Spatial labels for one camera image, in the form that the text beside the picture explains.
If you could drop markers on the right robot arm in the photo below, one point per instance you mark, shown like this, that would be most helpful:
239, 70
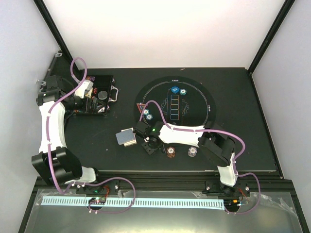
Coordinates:
217, 146

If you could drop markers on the clear dealer button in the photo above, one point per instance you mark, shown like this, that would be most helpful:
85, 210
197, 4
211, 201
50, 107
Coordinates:
102, 95

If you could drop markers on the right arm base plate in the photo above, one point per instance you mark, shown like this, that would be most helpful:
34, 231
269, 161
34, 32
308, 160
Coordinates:
216, 188

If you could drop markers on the red-brown poker chip stack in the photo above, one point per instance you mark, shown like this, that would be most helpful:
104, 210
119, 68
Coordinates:
170, 152

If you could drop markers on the light blue slotted strip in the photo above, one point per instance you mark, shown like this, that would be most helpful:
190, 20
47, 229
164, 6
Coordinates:
137, 203

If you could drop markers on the red triangular all-in button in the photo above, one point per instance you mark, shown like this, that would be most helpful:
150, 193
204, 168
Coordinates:
140, 107

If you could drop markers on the teal poker chip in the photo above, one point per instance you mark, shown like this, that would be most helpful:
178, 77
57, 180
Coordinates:
149, 117
145, 112

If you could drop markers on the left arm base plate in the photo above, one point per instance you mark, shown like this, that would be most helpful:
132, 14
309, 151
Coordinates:
111, 188

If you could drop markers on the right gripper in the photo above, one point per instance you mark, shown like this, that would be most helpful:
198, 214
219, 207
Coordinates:
149, 150

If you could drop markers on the round black poker mat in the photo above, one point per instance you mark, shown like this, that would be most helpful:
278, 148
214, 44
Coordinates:
196, 108

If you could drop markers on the blue round blind button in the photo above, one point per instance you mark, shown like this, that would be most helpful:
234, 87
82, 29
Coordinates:
175, 90

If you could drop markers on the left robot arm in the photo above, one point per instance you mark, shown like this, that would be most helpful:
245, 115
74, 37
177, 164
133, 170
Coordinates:
55, 163

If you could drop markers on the purple chips in case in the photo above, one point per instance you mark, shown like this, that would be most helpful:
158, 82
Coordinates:
91, 78

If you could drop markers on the black poker chip case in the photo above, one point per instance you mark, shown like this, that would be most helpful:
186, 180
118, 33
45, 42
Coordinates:
58, 82

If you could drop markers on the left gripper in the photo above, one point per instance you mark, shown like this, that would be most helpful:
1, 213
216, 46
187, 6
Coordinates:
93, 109

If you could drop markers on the deck of playing cards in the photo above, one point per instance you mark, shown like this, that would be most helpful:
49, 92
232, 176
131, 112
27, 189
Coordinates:
126, 137

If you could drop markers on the purple poker chip stack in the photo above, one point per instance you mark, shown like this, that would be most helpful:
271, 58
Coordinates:
192, 151

